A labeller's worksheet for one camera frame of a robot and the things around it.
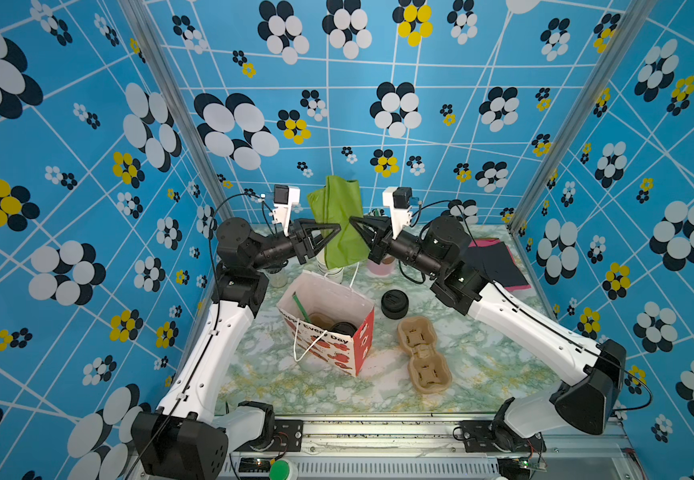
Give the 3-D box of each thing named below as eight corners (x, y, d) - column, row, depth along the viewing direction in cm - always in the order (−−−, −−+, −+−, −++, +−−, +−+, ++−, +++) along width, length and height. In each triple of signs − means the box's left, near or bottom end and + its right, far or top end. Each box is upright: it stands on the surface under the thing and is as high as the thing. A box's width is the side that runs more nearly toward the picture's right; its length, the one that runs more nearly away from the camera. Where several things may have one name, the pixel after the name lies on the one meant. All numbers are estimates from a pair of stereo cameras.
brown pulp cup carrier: (414, 399, 81) (417, 393, 76) (393, 330, 94) (395, 320, 89) (452, 391, 82) (458, 384, 77) (427, 324, 95) (431, 314, 90)
